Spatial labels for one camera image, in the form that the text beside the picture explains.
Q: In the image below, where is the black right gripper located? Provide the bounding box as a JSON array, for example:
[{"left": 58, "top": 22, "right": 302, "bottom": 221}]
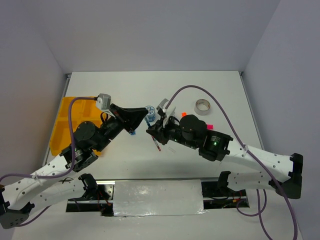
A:
[{"left": 145, "top": 112, "right": 198, "bottom": 149}]

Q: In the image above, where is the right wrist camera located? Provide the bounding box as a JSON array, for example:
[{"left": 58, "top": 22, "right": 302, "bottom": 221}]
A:
[{"left": 156, "top": 98, "right": 176, "bottom": 128}]

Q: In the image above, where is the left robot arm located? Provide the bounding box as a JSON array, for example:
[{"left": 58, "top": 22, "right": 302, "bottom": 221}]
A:
[{"left": 0, "top": 104, "right": 148, "bottom": 229}]

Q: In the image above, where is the pink capped black highlighter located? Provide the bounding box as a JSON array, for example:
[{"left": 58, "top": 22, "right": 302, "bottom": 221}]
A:
[{"left": 206, "top": 124, "right": 214, "bottom": 130}]

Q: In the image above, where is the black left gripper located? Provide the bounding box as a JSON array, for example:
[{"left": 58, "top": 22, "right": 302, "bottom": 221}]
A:
[{"left": 96, "top": 104, "right": 151, "bottom": 152}]

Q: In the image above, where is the white tape roll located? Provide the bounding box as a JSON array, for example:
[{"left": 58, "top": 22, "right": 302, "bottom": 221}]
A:
[{"left": 194, "top": 99, "right": 211, "bottom": 116}]

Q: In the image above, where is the blue round jar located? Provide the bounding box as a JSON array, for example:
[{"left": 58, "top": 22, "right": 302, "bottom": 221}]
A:
[{"left": 145, "top": 105, "right": 156, "bottom": 123}]

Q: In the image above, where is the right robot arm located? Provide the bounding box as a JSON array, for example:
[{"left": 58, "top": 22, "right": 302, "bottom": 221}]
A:
[{"left": 146, "top": 114, "right": 303, "bottom": 199}]

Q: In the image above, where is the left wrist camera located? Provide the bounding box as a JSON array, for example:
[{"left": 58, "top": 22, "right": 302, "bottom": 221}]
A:
[{"left": 95, "top": 93, "right": 111, "bottom": 112}]

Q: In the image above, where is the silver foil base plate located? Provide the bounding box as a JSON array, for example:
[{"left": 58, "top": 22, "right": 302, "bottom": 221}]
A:
[{"left": 113, "top": 179, "right": 205, "bottom": 217}]

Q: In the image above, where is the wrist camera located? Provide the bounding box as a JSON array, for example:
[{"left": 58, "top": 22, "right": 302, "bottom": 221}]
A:
[
  {"left": 156, "top": 98, "right": 176, "bottom": 128},
  {"left": 95, "top": 93, "right": 111, "bottom": 112}
]

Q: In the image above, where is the yellow compartment tray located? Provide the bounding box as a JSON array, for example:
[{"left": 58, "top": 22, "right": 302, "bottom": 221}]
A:
[{"left": 49, "top": 96, "right": 106, "bottom": 156}]

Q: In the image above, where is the red gel pen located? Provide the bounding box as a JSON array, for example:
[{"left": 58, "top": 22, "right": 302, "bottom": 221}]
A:
[{"left": 151, "top": 136, "right": 161, "bottom": 152}]

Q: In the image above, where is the clear plastic pen cap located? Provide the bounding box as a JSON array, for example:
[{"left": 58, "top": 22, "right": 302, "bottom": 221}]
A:
[{"left": 168, "top": 147, "right": 176, "bottom": 153}]

